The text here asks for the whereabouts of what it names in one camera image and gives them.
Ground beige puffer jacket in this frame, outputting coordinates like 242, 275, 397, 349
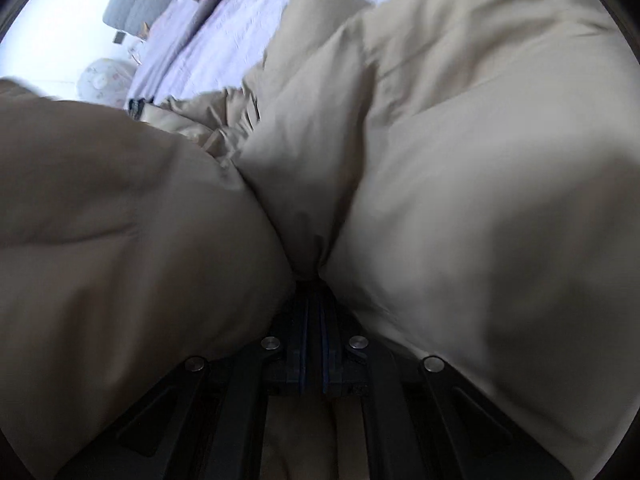
1, 0, 639, 479

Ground folded blue jeans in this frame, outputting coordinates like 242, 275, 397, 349
127, 99, 146, 120

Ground purple bed blanket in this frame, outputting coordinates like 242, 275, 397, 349
130, 0, 578, 127

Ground white patterned plush bag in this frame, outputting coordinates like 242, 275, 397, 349
77, 58, 137, 110

